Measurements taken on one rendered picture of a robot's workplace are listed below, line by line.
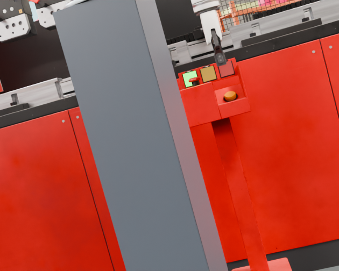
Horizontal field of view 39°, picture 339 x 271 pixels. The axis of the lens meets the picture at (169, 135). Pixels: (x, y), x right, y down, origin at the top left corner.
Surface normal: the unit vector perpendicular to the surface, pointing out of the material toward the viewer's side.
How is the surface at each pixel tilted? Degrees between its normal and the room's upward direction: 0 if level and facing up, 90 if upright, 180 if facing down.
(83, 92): 90
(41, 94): 90
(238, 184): 90
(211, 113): 90
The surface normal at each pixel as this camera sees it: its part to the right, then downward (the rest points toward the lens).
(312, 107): -0.14, 0.11
